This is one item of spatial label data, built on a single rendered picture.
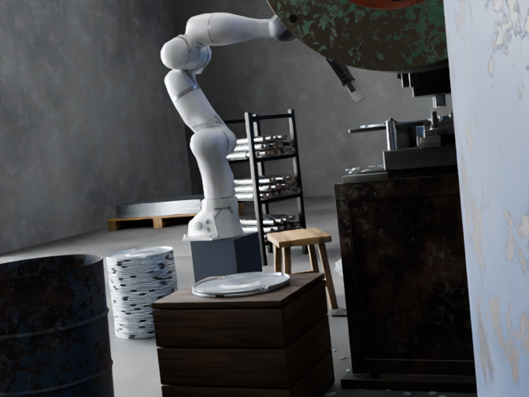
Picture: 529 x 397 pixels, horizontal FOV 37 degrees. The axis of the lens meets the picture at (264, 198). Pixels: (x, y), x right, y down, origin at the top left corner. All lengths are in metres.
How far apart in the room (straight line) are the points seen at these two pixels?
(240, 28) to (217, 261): 0.80
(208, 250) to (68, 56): 5.99
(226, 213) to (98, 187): 6.02
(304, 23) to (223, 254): 0.90
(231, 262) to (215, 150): 0.39
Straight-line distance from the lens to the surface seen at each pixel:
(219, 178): 2.72
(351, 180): 2.36
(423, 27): 2.11
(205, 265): 2.75
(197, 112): 2.75
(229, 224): 2.73
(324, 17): 2.18
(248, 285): 2.28
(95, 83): 8.87
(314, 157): 9.70
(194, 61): 2.75
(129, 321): 3.38
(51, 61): 8.32
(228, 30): 2.68
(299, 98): 9.75
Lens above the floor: 0.78
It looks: 4 degrees down
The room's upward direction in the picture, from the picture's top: 6 degrees counter-clockwise
